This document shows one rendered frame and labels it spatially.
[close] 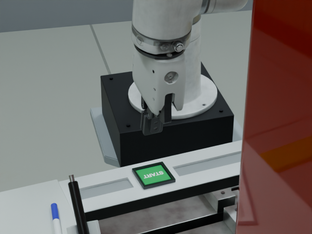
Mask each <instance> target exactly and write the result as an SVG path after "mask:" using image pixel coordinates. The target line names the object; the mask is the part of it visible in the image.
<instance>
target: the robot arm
mask: <svg viewBox="0 0 312 234"><path fill-rule="evenodd" d="M247 1H248V0H133V12H132V26H131V39H132V41H133V43H134V46H135V49H134V56H133V66H132V76H133V80H134V82H133V84H132V85H131V86H130V88H129V92H128V98H129V102H130V104H131V106H132V107H133V108H134V109H135V110H137V111H138V112H140V113H141V125H140V129H141V130H142V131H143V134H144V135H145V136H146V135H151V134H155V133H159V132H162V130H163V124H166V123H171V121H172V120H177V119H185V118H190V117H194V116H197V115H200V114H202V113H204V112H206V111H207V110H209V109H210V108H211V107H212V106H213V105H214V104H215V102H216V100H217V88H216V86H215V84H214V83H213V82H212V81H211V80H210V79H209V78H207V77H205V76H203V75H201V13H229V12H235V11H238V10H240V9H242V8H243V7H244V6H245V5H246V3H247Z"/></svg>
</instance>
